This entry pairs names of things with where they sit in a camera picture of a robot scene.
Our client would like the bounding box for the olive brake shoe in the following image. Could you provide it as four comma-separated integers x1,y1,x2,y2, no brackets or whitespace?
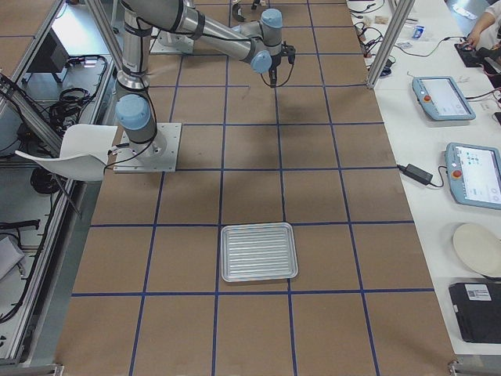
232,3,246,23

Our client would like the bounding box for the white plastic chair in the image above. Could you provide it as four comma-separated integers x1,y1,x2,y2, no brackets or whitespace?
15,124,117,182

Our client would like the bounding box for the teach pendant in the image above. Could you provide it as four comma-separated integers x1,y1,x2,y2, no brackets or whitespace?
445,143,500,210
412,76,476,121

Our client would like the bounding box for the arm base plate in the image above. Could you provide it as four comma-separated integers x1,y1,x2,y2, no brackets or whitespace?
113,123,182,173

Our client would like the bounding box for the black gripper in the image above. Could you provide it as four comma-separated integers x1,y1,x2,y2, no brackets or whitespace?
269,41,296,88

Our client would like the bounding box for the black power adapter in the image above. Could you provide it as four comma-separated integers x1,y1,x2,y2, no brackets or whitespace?
404,164,433,186

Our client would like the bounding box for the near teach pendant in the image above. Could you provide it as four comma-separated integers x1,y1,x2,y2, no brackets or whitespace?
445,143,500,210

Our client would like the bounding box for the ribbed metal tray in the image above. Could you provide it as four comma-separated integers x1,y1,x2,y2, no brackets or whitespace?
220,222,298,283

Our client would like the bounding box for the aluminium frame post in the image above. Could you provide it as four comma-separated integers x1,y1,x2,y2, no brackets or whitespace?
366,0,414,89

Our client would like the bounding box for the white round plate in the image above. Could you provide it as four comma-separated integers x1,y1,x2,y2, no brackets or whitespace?
452,223,500,279

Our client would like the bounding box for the black laptop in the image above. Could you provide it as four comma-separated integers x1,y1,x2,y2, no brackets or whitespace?
449,283,500,344

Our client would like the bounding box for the far teach pendant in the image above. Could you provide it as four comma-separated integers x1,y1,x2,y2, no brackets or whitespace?
412,76,476,121

